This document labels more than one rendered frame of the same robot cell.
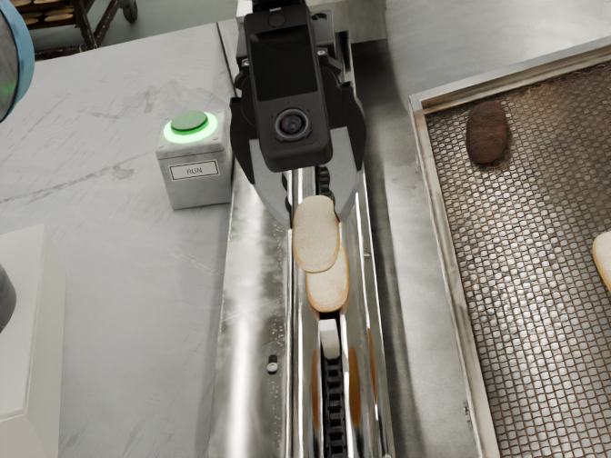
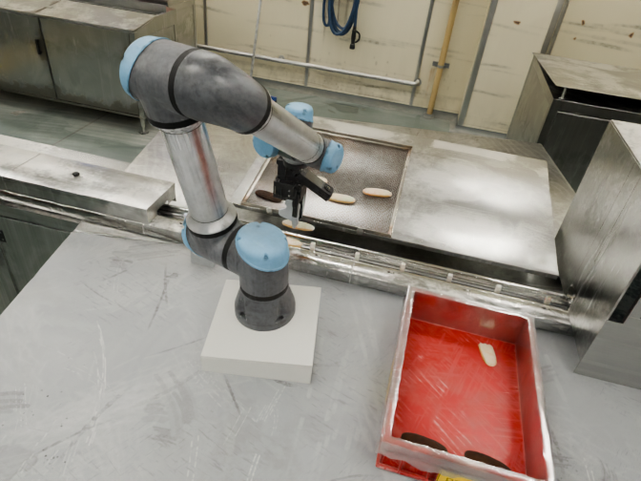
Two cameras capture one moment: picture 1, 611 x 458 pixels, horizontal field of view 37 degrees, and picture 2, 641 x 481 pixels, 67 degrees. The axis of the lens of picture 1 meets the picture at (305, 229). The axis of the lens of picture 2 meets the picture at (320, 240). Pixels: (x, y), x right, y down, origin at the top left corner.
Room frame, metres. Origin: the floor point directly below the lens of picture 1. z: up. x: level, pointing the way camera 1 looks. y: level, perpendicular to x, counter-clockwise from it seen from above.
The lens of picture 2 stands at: (0.42, 1.19, 1.75)
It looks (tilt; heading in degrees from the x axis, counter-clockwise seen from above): 36 degrees down; 274
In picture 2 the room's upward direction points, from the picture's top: 7 degrees clockwise
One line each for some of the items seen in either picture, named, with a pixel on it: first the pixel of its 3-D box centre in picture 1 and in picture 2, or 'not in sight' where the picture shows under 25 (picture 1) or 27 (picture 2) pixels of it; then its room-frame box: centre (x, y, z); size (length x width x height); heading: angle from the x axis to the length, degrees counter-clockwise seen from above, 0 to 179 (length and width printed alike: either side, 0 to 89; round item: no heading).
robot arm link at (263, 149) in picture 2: not in sight; (280, 139); (0.63, 0.09, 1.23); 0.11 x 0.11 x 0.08; 66
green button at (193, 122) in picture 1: (190, 126); not in sight; (0.84, 0.10, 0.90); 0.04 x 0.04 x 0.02
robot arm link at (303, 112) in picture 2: not in sight; (297, 126); (0.61, -0.01, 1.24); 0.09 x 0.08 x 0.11; 66
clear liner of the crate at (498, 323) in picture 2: not in sight; (463, 382); (0.12, 0.44, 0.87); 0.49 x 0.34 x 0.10; 83
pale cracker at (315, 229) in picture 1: (315, 229); (298, 224); (0.59, -0.01, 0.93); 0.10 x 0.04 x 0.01; 174
